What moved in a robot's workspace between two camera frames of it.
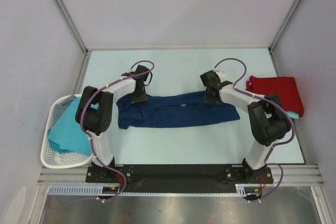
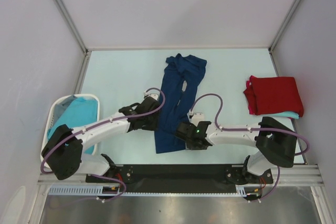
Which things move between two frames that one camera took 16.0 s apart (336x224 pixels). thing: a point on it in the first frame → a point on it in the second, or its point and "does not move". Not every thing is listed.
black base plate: [179, 178] does not move
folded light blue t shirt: [293, 115] does not move
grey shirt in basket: [60, 107] does not move
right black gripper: [208, 99] → [189, 145]
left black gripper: [143, 98] → [153, 126]
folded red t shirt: [285, 88] does not move
